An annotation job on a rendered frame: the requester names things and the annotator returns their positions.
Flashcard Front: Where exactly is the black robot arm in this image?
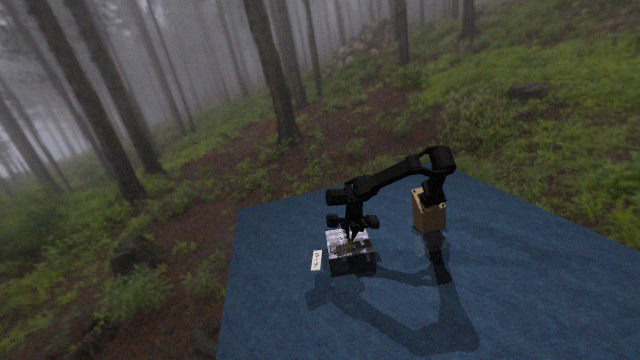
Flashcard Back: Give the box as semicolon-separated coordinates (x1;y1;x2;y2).
326;145;457;232

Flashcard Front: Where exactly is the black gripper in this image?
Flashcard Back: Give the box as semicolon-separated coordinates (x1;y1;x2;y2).
326;204;380;242

